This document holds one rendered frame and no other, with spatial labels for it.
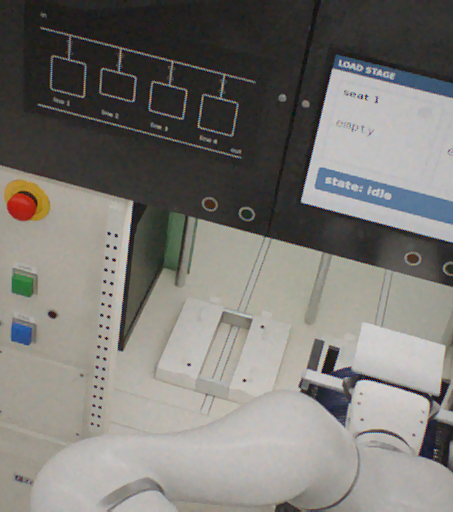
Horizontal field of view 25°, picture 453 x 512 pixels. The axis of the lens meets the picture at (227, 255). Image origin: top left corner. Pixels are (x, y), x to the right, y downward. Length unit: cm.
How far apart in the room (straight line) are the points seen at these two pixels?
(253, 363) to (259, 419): 101
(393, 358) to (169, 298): 72
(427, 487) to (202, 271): 106
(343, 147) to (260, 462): 50
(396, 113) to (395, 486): 42
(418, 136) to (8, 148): 54
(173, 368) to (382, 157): 74
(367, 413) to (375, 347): 13
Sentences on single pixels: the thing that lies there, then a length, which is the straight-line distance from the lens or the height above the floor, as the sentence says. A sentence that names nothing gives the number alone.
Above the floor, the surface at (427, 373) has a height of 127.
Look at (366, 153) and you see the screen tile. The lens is 123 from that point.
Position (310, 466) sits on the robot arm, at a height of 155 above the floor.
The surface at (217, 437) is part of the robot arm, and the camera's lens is 85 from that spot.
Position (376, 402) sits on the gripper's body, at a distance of 133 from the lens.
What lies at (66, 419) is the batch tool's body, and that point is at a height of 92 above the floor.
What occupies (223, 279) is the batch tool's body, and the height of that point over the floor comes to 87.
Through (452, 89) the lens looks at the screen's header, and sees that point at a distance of 118.
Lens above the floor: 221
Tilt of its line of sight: 39 degrees down
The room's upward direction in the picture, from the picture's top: 11 degrees clockwise
